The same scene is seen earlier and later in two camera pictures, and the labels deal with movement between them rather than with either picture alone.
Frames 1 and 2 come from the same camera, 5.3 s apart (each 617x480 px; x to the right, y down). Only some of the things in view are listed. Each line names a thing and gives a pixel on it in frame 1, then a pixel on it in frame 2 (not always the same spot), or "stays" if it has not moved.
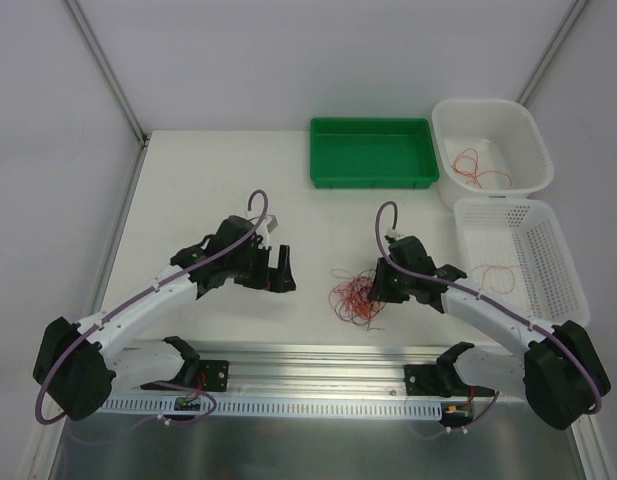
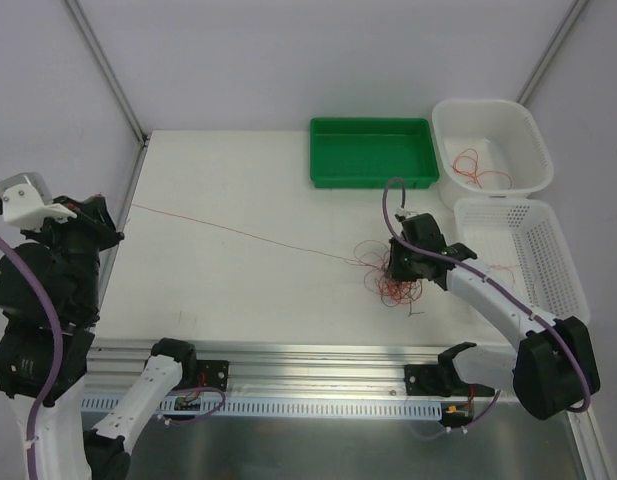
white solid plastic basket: [488, 149] stays
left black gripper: [267, 268] to [94, 220]
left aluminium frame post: [115, 83] stays
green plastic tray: [373, 153] stays
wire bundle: [351, 300] to [393, 292]
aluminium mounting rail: [342, 370] stays
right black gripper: [386, 284] to [405, 265]
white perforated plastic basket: [511, 249] stays
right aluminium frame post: [526, 94] stays
